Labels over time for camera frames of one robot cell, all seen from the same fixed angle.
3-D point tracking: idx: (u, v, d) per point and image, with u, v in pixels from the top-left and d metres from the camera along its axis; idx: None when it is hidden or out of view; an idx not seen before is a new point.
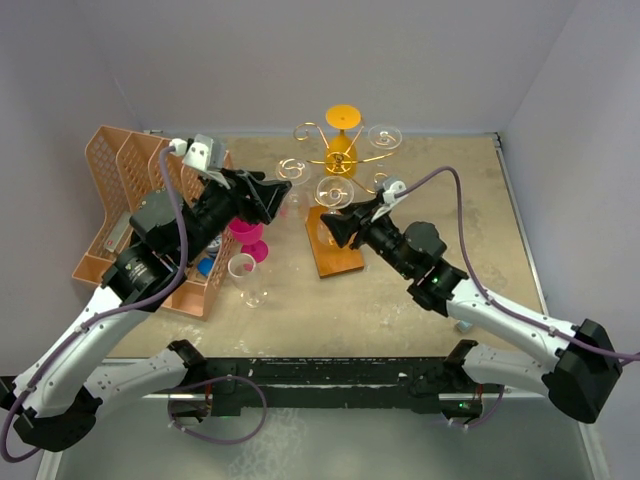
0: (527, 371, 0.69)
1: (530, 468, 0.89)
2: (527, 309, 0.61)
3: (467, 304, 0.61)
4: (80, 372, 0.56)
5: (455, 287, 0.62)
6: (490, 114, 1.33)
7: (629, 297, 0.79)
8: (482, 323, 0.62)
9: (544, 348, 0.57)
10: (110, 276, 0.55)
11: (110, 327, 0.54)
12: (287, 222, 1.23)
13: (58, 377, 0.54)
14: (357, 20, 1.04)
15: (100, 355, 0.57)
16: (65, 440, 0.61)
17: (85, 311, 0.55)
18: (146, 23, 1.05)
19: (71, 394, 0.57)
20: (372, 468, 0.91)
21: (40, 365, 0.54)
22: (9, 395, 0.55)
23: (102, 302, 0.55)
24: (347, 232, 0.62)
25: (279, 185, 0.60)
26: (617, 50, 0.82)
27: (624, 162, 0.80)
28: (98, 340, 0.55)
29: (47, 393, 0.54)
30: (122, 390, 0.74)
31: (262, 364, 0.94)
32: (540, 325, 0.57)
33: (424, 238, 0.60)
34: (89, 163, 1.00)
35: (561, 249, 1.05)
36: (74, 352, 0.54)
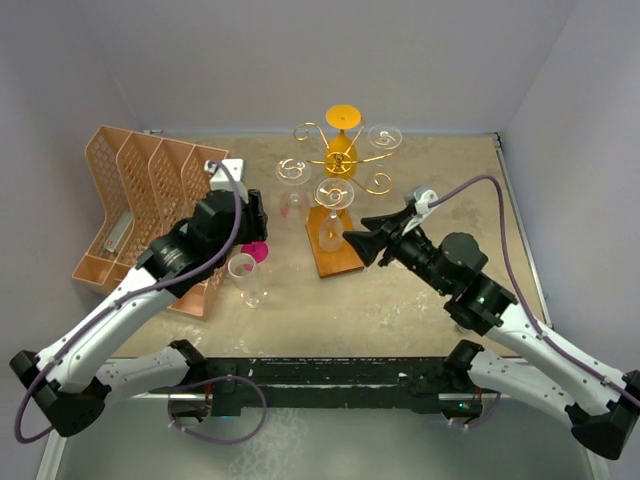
0: (546, 396, 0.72)
1: (530, 469, 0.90)
2: (577, 349, 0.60)
3: (517, 335, 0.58)
4: (105, 349, 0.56)
5: (502, 311, 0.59)
6: (490, 114, 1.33)
7: (629, 297, 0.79)
8: (526, 354, 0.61)
9: (594, 395, 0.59)
10: (144, 258, 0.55)
11: (143, 305, 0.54)
12: (287, 222, 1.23)
13: (86, 350, 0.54)
14: (357, 20, 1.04)
15: (125, 334, 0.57)
16: (74, 425, 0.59)
17: (118, 290, 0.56)
18: (146, 23, 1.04)
19: (92, 373, 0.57)
20: (372, 468, 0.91)
21: (70, 337, 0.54)
22: (31, 369, 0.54)
23: (134, 281, 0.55)
24: (371, 247, 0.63)
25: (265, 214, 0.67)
26: (617, 52, 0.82)
27: (624, 163, 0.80)
28: (128, 318, 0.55)
29: (74, 366, 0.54)
30: (128, 382, 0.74)
31: (262, 364, 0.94)
32: (595, 374, 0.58)
33: (464, 250, 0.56)
34: (89, 163, 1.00)
35: (561, 249, 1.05)
36: (105, 327, 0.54)
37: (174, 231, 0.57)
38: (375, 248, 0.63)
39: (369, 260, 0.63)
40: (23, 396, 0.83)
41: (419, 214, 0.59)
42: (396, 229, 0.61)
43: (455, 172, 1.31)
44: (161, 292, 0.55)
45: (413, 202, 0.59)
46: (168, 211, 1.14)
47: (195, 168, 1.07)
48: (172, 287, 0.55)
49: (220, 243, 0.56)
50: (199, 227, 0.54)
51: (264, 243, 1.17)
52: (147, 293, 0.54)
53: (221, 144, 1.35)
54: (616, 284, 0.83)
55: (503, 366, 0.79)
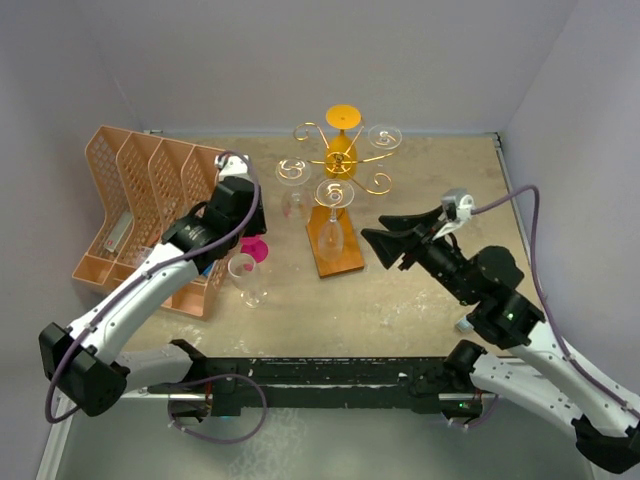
0: (552, 408, 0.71)
1: (530, 469, 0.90)
2: (601, 374, 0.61)
3: (544, 355, 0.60)
4: (135, 319, 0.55)
5: (530, 332, 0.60)
6: (490, 114, 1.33)
7: (629, 297, 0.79)
8: (552, 374, 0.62)
9: (614, 420, 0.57)
10: (169, 234, 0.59)
11: (172, 275, 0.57)
12: (287, 222, 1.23)
13: (122, 316, 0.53)
14: (356, 20, 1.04)
15: (150, 308, 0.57)
16: (100, 404, 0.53)
17: (145, 264, 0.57)
18: (146, 23, 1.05)
19: (120, 347, 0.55)
20: (372, 468, 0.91)
21: (106, 302, 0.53)
22: (65, 337, 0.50)
23: (160, 255, 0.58)
24: (393, 247, 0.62)
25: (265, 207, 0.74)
26: (616, 52, 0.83)
27: (624, 162, 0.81)
28: (159, 288, 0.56)
29: (110, 331, 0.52)
30: (142, 370, 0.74)
31: (262, 363, 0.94)
32: (616, 398, 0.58)
33: (501, 267, 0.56)
34: (89, 163, 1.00)
35: (562, 248, 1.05)
36: (138, 294, 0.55)
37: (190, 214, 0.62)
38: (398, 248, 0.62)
39: (390, 260, 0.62)
40: (22, 395, 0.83)
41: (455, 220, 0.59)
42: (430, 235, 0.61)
43: (455, 172, 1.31)
44: (189, 262, 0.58)
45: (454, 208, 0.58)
46: (168, 212, 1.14)
47: (195, 168, 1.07)
48: (197, 259, 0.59)
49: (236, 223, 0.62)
50: (217, 207, 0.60)
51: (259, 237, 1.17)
52: (177, 262, 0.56)
53: (221, 144, 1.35)
54: (616, 284, 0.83)
55: (506, 372, 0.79)
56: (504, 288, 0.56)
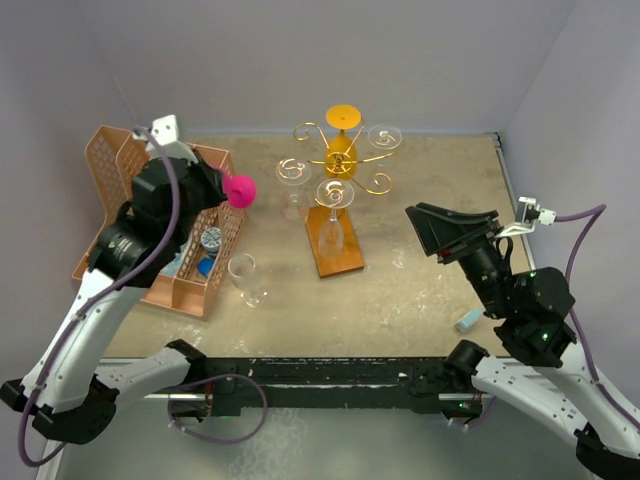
0: (555, 417, 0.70)
1: (530, 469, 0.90)
2: (622, 398, 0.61)
3: (572, 376, 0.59)
4: (86, 361, 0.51)
5: (564, 350, 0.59)
6: (491, 114, 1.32)
7: (629, 297, 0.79)
8: (574, 394, 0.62)
9: (631, 444, 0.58)
10: (93, 258, 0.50)
11: (109, 307, 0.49)
12: (287, 222, 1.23)
13: (66, 369, 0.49)
14: (356, 20, 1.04)
15: (103, 339, 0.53)
16: (89, 433, 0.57)
17: (79, 299, 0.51)
18: (146, 22, 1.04)
19: (85, 383, 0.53)
20: (371, 468, 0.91)
21: (45, 359, 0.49)
22: (19, 397, 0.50)
23: (93, 285, 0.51)
24: (443, 236, 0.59)
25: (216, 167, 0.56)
26: (616, 52, 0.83)
27: (623, 163, 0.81)
28: (98, 325, 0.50)
29: (59, 387, 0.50)
30: (136, 383, 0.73)
31: (262, 363, 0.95)
32: (636, 422, 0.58)
33: (555, 293, 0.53)
34: (90, 163, 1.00)
35: (561, 249, 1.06)
36: (77, 340, 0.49)
37: (120, 218, 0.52)
38: (448, 236, 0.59)
39: (441, 247, 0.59)
40: None
41: (528, 222, 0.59)
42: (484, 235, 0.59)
43: (454, 172, 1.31)
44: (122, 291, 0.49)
45: (537, 213, 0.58)
46: None
47: None
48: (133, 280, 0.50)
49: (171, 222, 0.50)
50: (143, 208, 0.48)
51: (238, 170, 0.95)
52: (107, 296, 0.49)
53: (221, 144, 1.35)
54: (616, 285, 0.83)
55: (509, 377, 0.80)
56: (552, 314, 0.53)
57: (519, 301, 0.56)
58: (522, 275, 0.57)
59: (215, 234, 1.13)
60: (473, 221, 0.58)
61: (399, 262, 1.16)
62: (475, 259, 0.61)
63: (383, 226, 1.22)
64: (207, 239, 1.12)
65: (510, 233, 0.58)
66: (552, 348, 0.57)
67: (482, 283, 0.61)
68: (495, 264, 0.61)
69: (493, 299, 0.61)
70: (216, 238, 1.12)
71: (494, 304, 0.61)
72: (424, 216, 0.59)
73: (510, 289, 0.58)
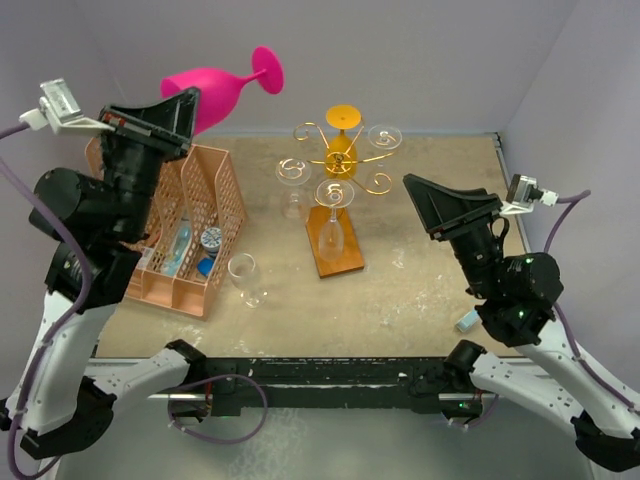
0: (552, 406, 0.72)
1: (531, 469, 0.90)
2: (610, 378, 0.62)
3: (553, 354, 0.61)
4: (65, 383, 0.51)
5: (541, 330, 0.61)
6: (491, 114, 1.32)
7: (630, 297, 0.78)
8: (560, 374, 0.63)
9: (620, 422, 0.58)
10: (53, 278, 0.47)
11: (74, 332, 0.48)
12: (287, 222, 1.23)
13: (42, 395, 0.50)
14: (355, 20, 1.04)
15: (81, 356, 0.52)
16: (89, 437, 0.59)
17: (44, 323, 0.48)
18: (146, 22, 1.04)
19: (70, 400, 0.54)
20: (371, 468, 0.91)
21: (21, 387, 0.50)
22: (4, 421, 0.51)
23: (55, 307, 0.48)
24: (451, 211, 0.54)
25: (180, 94, 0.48)
26: (616, 52, 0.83)
27: (623, 162, 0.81)
28: (67, 349, 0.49)
29: (38, 412, 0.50)
30: (133, 388, 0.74)
31: (262, 363, 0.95)
32: (624, 400, 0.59)
33: (545, 280, 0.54)
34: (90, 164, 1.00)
35: (561, 248, 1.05)
36: (48, 365, 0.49)
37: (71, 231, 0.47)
38: (455, 211, 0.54)
39: (444, 225, 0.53)
40: None
41: (526, 202, 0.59)
42: (487, 214, 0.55)
43: (454, 172, 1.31)
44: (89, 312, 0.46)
45: (539, 192, 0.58)
46: (167, 211, 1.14)
47: (197, 168, 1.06)
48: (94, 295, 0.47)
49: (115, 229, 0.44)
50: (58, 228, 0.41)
51: (259, 50, 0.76)
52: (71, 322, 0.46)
53: (221, 144, 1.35)
54: (617, 285, 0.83)
55: (506, 372, 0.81)
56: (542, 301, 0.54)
57: (510, 285, 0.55)
58: (516, 259, 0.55)
59: (214, 234, 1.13)
60: (475, 197, 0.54)
61: (399, 262, 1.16)
62: (474, 238, 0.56)
63: (383, 226, 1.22)
64: (207, 239, 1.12)
65: (511, 212, 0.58)
66: (529, 326, 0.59)
67: (474, 263, 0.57)
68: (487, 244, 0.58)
69: (482, 280, 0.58)
70: (215, 238, 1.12)
71: (482, 285, 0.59)
72: (425, 188, 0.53)
73: (503, 272, 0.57)
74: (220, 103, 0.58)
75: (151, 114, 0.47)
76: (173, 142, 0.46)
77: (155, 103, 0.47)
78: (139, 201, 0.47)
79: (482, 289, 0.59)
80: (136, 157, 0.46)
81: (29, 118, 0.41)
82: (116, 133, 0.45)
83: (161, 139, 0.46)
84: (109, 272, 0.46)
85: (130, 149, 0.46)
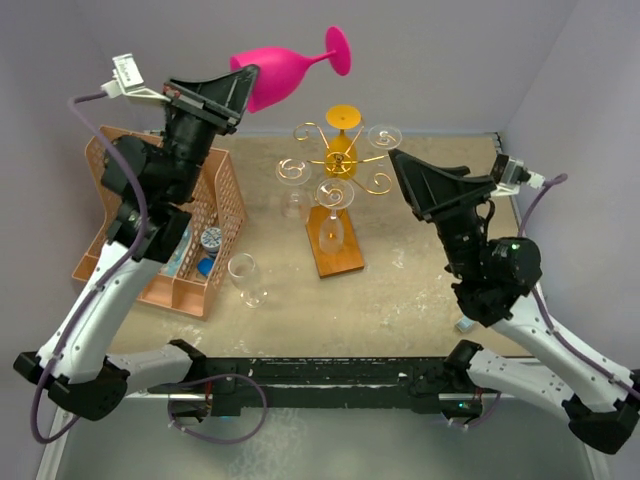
0: (544, 392, 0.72)
1: (531, 469, 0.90)
2: (587, 348, 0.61)
3: (527, 330, 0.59)
4: (103, 333, 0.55)
5: (512, 305, 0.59)
6: (491, 114, 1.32)
7: (630, 298, 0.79)
8: (536, 350, 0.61)
9: (603, 394, 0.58)
10: (114, 231, 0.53)
11: (126, 280, 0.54)
12: (288, 222, 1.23)
13: (84, 339, 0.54)
14: (355, 20, 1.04)
15: (121, 311, 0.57)
16: (102, 408, 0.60)
17: (97, 271, 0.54)
18: (146, 23, 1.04)
19: (100, 357, 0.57)
20: (371, 468, 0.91)
21: (63, 330, 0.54)
22: (35, 368, 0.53)
23: (109, 257, 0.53)
24: (443, 190, 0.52)
25: (239, 72, 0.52)
26: (616, 53, 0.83)
27: (623, 164, 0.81)
28: (115, 297, 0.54)
29: (76, 357, 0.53)
30: (143, 370, 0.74)
31: (262, 363, 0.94)
32: (604, 371, 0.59)
33: (530, 268, 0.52)
34: (90, 164, 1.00)
35: (561, 248, 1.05)
36: (95, 310, 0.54)
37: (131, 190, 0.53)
38: (446, 192, 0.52)
39: (437, 205, 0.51)
40: (21, 395, 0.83)
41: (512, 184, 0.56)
42: (480, 199, 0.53)
43: None
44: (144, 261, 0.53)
45: (522, 174, 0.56)
46: None
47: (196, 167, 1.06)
48: (151, 250, 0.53)
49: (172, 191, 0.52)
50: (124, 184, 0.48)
51: (334, 28, 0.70)
52: (127, 267, 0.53)
53: (221, 144, 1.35)
54: (616, 285, 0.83)
55: (501, 364, 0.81)
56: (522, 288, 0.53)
57: (492, 270, 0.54)
58: (501, 244, 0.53)
59: (215, 234, 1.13)
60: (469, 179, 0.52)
61: (399, 262, 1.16)
62: (460, 221, 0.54)
63: (383, 226, 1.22)
64: (207, 239, 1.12)
65: (497, 195, 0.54)
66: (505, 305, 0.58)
67: (456, 243, 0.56)
68: (472, 226, 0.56)
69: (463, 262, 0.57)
70: (216, 238, 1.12)
71: (463, 266, 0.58)
72: (416, 167, 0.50)
73: (485, 255, 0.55)
74: (280, 85, 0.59)
75: (207, 88, 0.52)
76: (220, 114, 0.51)
77: (212, 79, 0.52)
78: (190, 169, 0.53)
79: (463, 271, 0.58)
80: (189, 126, 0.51)
81: (109, 88, 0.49)
82: (171, 103, 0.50)
83: (210, 112, 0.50)
84: (165, 230, 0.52)
85: (185, 119, 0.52)
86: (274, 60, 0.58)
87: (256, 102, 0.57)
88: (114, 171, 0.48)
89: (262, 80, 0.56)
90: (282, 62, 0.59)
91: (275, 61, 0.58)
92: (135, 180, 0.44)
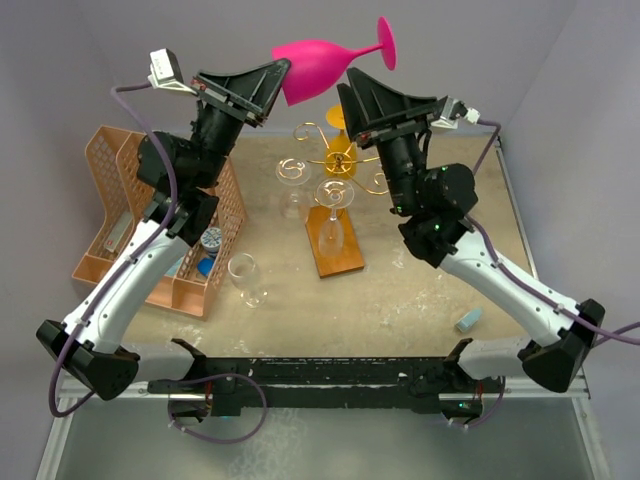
0: (507, 350, 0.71)
1: (531, 469, 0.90)
2: (533, 281, 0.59)
3: (471, 262, 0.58)
4: (130, 306, 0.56)
5: (458, 239, 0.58)
6: (490, 114, 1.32)
7: (631, 298, 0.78)
8: (480, 285, 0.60)
9: (547, 324, 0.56)
10: (150, 211, 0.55)
11: (159, 255, 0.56)
12: (288, 222, 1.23)
13: (112, 307, 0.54)
14: (355, 20, 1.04)
15: (147, 289, 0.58)
16: (113, 389, 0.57)
17: (130, 245, 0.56)
18: (146, 23, 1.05)
19: (122, 332, 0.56)
20: (371, 468, 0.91)
21: (92, 298, 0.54)
22: (60, 335, 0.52)
23: (145, 232, 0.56)
24: (388, 107, 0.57)
25: (269, 66, 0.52)
26: (616, 53, 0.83)
27: (625, 163, 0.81)
28: (147, 270, 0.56)
29: (102, 325, 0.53)
30: (147, 361, 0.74)
31: (262, 363, 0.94)
32: (548, 301, 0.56)
33: (459, 186, 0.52)
34: (90, 164, 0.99)
35: (562, 247, 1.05)
36: (125, 281, 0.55)
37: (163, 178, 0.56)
38: (391, 109, 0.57)
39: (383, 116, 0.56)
40: (21, 395, 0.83)
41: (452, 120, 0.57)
42: (422, 119, 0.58)
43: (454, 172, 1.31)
44: (177, 240, 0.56)
45: (462, 108, 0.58)
46: None
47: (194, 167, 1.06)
48: (183, 234, 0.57)
49: (200, 178, 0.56)
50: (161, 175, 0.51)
51: (381, 18, 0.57)
52: (161, 242, 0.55)
53: None
54: (617, 285, 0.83)
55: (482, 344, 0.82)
56: (455, 211, 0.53)
57: (427, 195, 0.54)
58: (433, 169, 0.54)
59: (215, 234, 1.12)
60: (413, 99, 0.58)
61: (399, 262, 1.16)
62: (399, 144, 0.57)
63: (383, 226, 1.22)
64: (207, 239, 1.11)
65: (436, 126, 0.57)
66: (448, 238, 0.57)
67: (397, 172, 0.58)
68: (412, 155, 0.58)
69: (401, 193, 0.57)
70: (216, 238, 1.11)
71: (402, 197, 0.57)
72: (365, 82, 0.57)
73: (420, 182, 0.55)
74: (319, 79, 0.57)
75: (235, 80, 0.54)
76: (243, 108, 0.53)
77: (245, 72, 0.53)
78: (213, 158, 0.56)
79: (403, 200, 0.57)
80: (213, 120, 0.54)
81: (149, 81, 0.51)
82: (198, 97, 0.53)
83: (234, 105, 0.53)
84: (196, 215, 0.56)
85: (212, 112, 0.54)
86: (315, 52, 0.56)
87: (290, 95, 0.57)
88: (148, 163, 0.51)
89: (296, 75, 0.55)
90: (325, 54, 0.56)
91: (316, 53, 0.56)
92: (171, 172, 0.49)
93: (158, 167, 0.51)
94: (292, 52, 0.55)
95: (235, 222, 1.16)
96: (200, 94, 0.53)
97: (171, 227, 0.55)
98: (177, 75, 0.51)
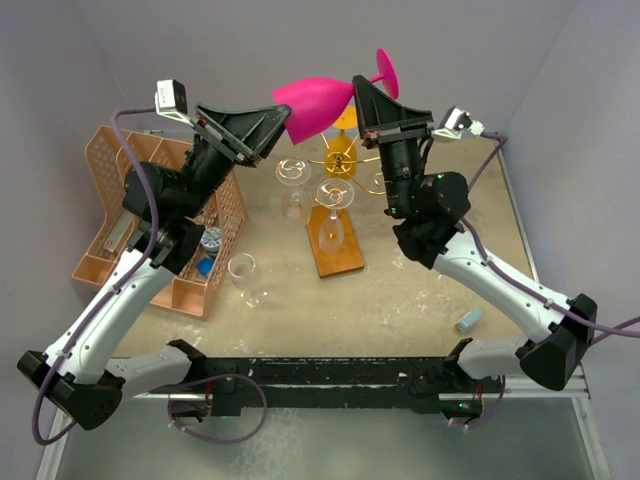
0: (505, 349, 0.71)
1: (531, 469, 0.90)
2: (525, 276, 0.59)
3: (461, 261, 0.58)
4: (113, 336, 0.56)
5: (449, 241, 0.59)
6: (490, 114, 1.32)
7: (631, 300, 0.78)
8: (471, 282, 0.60)
9: (537, 319, 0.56)
10: (135, 239, 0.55)
11: (143, 285, 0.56)
12: (287, 222, 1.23)
13: (94, 339, 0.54)
14: (355, 20, 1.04)
15: (130, 318, 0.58)
16: (96, 418, 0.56)
17: (114, 275, 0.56)
18: (146, 24, 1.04)
19: (105, 362, 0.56)
20: (371, 468, 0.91)
21: (74, 329, 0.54)
22: (41, 367, 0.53)
23: (128, 262, 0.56)
24: (386, 115, 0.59)
25: (269, 110, 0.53)
26: (616, 55, 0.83)
27: (625, 164, 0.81)
28: (130, 300, 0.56)
29: (84, 356, 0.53)
30: (141, 373, 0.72)
31: (262, 363, 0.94)
32: (538, 296, 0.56)
33: (455, 195, 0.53)
34: (90, 164, 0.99)
35: (562, 248, 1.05)
36: (109, 312, 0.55)
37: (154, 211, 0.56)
38: (389, 118, 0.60)
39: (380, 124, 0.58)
40: (22, 396, 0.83)
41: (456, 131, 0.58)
42: (421, 126, 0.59)
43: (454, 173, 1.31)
44: (161, 270, 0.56)
45: (466, 120, 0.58)
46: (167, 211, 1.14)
47: None
48: (169, 262, 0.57)
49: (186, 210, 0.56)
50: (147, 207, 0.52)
51: (380, 50, 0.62)
52: (144, 272, 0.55)
53: None
54: (617, 286, 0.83)
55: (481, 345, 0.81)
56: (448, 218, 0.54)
57: (422, 200, 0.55)
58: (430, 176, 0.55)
59: (215, 234, 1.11)
60: (412, 111, 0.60)
61: (399, 262, 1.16)
62: (396, 151, 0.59)
63: (383, 226, 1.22)
64: (207, 239, 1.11)
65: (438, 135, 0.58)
66: (440, 239, 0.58)
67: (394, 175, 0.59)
68: (411, 161, 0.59)
69: (397, 194, 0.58)
70: (216, 239, 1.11)
71: (398, 199, 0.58)
72: (369, 90, 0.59)
73: (415, 188, 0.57)
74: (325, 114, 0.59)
75: (232, 119, 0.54)
76: (235, 148, 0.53)
77: (243, 112, 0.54)
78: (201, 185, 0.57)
79: (398, 202, 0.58)
80: (206, 155, 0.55)
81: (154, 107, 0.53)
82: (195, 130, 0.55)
83: (226, 144, 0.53)
84: (182, 243, 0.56)
85: (207, 147, 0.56)
86: (319, 90, 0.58)
87: (298, 133, 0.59)
88: (133, 192, 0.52)
89: (301, 112, 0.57)
90: (327, 90, 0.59)
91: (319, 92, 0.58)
92: (154, 204, 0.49)
93: (142, 198, 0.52)
94: (299, 91, 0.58)
95: (235, 222, 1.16)
96: (197, 129, 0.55)
97: (157, 255, 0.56)
98: (179, 105, 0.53)
